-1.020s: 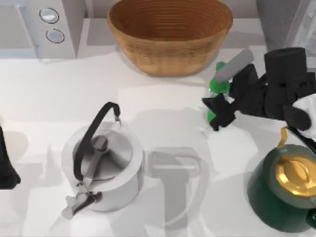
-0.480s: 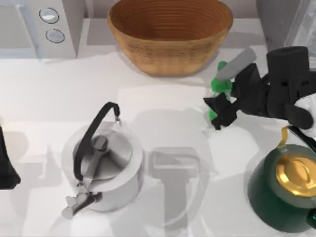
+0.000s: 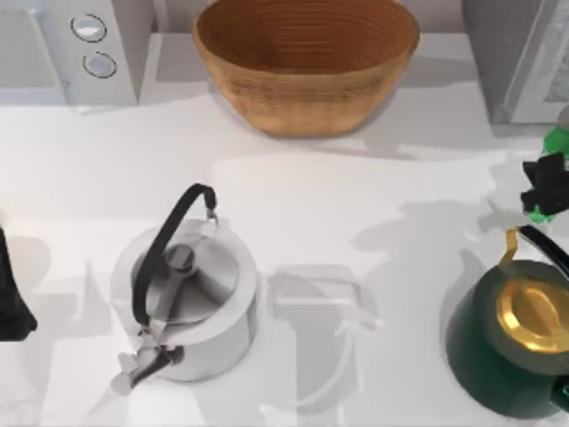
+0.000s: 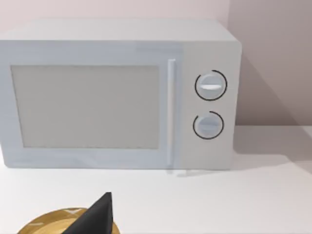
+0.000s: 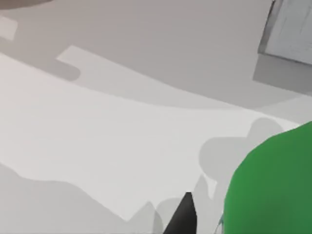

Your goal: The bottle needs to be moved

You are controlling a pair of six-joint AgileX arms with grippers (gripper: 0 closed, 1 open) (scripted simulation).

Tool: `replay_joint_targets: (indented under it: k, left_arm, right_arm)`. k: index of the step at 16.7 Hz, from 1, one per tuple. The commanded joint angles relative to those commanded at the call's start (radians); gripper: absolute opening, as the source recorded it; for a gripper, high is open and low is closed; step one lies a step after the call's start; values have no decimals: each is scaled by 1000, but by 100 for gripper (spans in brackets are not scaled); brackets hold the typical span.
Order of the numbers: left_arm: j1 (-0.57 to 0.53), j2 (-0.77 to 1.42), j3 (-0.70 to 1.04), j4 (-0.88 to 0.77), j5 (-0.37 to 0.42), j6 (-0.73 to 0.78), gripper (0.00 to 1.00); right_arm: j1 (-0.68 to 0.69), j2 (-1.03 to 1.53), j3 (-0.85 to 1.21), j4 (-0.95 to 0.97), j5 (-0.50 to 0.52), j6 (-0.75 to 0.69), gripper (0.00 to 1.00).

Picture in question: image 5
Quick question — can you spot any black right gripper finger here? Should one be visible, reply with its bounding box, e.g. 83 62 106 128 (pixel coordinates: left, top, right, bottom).
162 192 197 234

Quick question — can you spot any pale grey cabinet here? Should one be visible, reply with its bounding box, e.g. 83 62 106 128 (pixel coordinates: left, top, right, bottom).
258 0 312 66

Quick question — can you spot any green bottle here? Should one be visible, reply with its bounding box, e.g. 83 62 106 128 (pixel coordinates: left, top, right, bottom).
212 121 312 234

